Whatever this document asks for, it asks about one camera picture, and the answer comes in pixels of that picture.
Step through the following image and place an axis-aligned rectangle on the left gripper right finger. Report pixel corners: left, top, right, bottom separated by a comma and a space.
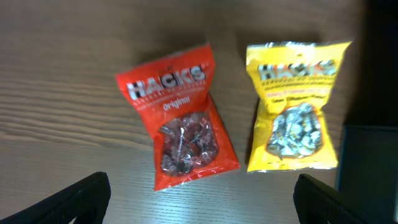
293, 174, 386, 224

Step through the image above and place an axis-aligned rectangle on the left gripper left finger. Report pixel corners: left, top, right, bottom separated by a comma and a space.
1, 172, 111, 224

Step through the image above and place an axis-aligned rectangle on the red Hacks candy bag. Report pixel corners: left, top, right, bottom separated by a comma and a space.
116, 44, 240, 191

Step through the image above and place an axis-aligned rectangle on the yellow Hacks candy bag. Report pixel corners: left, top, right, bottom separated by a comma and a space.
246, 41, 351, 173

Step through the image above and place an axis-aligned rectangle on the dark green open box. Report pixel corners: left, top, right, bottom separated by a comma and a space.
336, 0, 397, 223

